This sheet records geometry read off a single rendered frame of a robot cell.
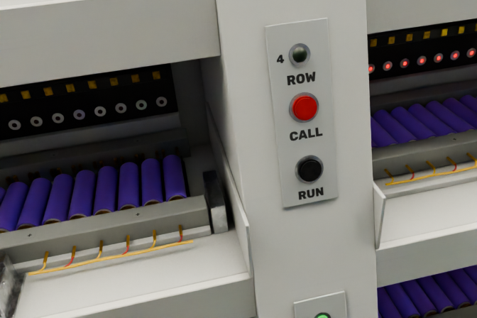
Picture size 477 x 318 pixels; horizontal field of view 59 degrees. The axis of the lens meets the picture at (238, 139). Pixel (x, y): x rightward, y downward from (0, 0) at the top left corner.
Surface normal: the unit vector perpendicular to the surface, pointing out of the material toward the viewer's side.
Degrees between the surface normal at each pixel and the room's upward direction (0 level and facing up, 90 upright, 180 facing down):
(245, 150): 90
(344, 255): 90
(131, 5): 105
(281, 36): 90
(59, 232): 15
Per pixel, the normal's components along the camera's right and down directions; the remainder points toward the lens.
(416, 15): 0.21, 0.50
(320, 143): 0.18, 0.26
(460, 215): -0.07, -0.85
